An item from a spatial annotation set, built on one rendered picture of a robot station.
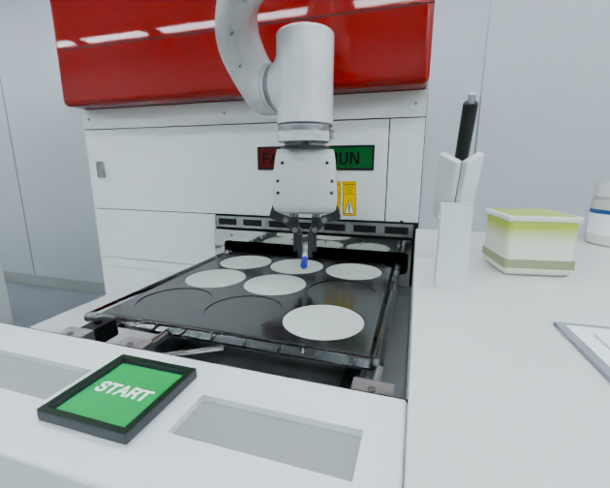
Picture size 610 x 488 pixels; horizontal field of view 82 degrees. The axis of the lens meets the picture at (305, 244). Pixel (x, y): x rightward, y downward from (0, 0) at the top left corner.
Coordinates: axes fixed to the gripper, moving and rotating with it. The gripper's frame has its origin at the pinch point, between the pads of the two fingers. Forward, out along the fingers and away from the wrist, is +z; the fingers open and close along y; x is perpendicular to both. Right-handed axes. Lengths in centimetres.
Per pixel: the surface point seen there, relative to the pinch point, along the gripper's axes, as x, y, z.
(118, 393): 39.4, 9.2, -0.4
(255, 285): 3.3, 7.8, 6.0
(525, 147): -140, -114, -22
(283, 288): 4.5, 3.3, 6.0
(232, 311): 13.4, 9.1, 6.1
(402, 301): -10.2, -19.2, 13.9
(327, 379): 16.2, -3.3, 14.0
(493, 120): -145, -98, -36
